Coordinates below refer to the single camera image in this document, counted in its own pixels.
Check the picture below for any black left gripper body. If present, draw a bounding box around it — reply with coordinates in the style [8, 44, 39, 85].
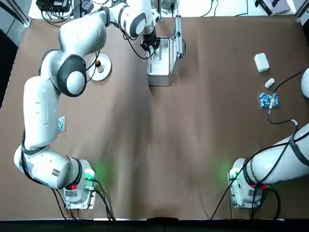
[141, 30, 158, 47]

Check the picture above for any silver aluminium medical kit case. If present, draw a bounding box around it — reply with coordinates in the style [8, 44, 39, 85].
[145, 14, 188, 87]

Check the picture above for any gray round plate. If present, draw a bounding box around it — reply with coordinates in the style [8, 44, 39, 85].
[86, 53, 113, 82]

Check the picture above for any black power adapter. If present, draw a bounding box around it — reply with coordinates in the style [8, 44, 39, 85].
[83, 0, 95, 12]

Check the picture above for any black electronics box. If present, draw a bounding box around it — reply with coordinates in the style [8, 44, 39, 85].
[36, 0, 71, 12]

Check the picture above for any white plastic pill box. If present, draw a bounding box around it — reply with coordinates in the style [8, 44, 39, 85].
[253, 52, 269, 73]

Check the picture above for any bag of blue white capsules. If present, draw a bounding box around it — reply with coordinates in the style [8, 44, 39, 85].
[57, 115, 67, 132]
[257, 91, 281, 110]

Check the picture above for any grey box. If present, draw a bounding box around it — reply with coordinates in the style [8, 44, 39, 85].
[255, 0, 292, 15]

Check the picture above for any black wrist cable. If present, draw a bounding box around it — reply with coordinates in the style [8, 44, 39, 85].
[122, 31, 155, 60]

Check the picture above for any aluminium frame post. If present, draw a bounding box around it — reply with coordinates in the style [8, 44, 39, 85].
[155, 0, 164, 22]

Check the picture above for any black cable with metal plug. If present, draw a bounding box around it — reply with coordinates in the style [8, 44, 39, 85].
[85, 49, 101, 82]
[267, 69, 309, 124]

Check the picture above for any aluminium frame rail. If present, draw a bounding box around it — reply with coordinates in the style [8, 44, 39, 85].
[14, 0, 32, 28]

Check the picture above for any black base cable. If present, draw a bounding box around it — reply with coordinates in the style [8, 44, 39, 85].
[210, 157, 245, 220]
[94, 177, 117, 221]
[250, 186, 282, 220]

